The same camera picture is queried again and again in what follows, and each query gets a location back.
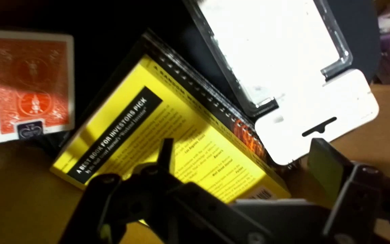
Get red playing card box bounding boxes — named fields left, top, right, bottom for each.
left=0, top=27, right=76, bottom=145

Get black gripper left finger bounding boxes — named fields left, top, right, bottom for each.
left=58, top=137, right=274, bottom=244

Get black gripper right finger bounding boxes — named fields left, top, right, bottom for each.
left=306, top=137, right=390, bottom=244

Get white blister package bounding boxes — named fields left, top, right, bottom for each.
left=183, top=0, right=382, bottom=167

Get yellow book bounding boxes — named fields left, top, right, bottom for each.
left=50, top=53, right=293, bottom=205

